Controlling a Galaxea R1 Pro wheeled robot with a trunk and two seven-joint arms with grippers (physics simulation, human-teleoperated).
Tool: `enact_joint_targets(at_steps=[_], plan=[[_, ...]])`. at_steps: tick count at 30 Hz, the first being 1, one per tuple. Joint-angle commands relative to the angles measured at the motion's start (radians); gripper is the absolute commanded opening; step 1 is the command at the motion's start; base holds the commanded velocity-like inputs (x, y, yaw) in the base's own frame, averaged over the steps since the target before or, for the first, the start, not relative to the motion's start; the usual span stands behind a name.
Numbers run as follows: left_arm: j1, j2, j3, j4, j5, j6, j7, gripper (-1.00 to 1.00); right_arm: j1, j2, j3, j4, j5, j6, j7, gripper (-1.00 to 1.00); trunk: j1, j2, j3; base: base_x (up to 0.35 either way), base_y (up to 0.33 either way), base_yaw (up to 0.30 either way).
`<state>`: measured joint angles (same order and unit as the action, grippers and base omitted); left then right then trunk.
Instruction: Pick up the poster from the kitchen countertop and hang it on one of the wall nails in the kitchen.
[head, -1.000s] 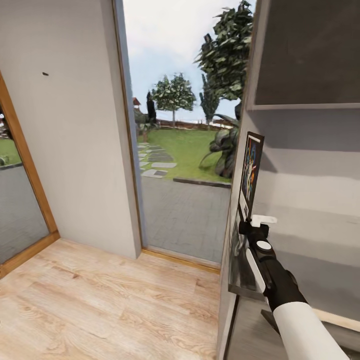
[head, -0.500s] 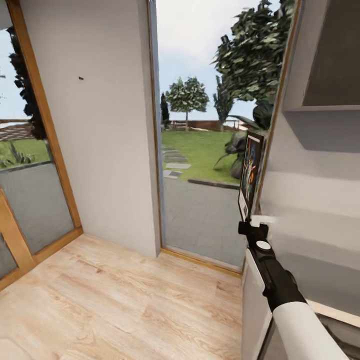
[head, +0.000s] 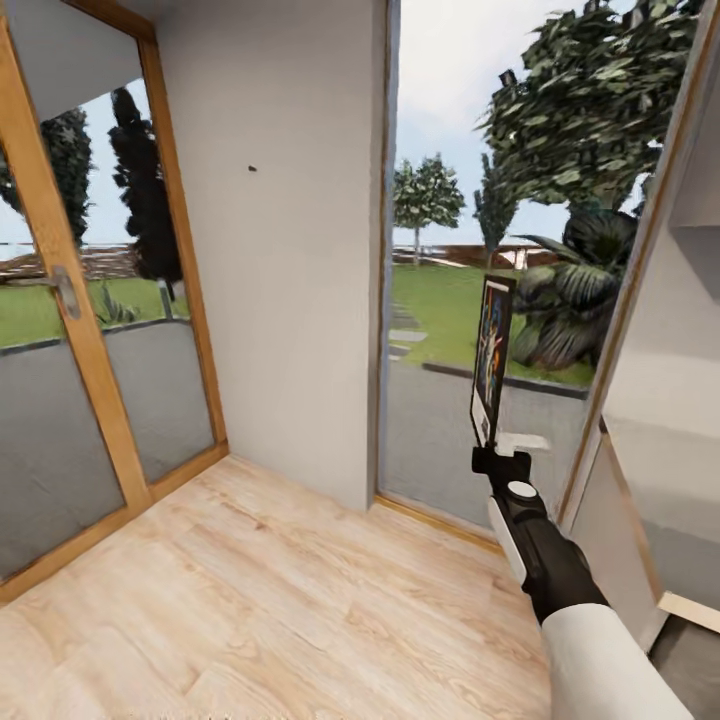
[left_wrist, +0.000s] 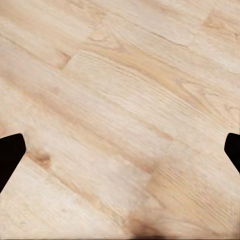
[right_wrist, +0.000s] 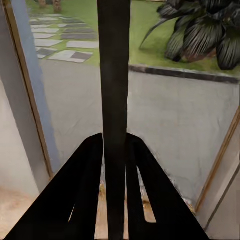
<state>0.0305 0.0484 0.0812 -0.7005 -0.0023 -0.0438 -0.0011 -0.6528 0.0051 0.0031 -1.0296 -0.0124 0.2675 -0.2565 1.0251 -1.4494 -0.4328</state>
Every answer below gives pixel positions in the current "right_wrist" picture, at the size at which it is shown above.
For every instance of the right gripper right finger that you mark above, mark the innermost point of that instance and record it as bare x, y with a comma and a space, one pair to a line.
174, 219

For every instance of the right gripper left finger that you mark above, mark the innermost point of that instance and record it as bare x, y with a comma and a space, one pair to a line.
67, 208

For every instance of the fixed window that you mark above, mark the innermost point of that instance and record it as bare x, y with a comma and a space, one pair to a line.
183, 82

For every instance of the poster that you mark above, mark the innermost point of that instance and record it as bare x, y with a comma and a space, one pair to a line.
114, 42

